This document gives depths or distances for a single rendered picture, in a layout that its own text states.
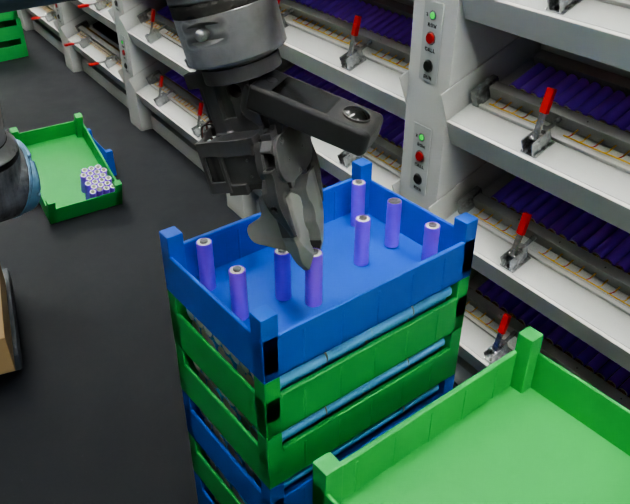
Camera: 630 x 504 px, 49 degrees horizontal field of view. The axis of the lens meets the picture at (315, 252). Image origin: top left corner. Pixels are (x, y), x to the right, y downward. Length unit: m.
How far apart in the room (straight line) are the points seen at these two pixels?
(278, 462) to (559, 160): 0.55
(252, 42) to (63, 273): 1.25
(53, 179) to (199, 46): 1.51
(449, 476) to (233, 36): 0.46
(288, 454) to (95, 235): 1.20
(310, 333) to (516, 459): 0.24
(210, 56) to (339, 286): 0.33
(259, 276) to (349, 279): 0.11
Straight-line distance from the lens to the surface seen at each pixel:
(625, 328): 1.06
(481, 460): 0.75
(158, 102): 2.25
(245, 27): 0.60
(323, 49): 1.41
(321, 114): 0.60
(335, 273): 0.84
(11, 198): 1.47
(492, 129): 1.10
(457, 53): 1.10
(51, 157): 2.14
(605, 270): 1.09
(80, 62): 3.08
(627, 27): 0.93
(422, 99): 1.16
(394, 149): 1.36
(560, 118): 1.06
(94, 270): 1.76
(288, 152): 0.64
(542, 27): 0.99
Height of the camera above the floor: 0.97
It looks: 34 degrees down
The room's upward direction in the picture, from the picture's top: straight up
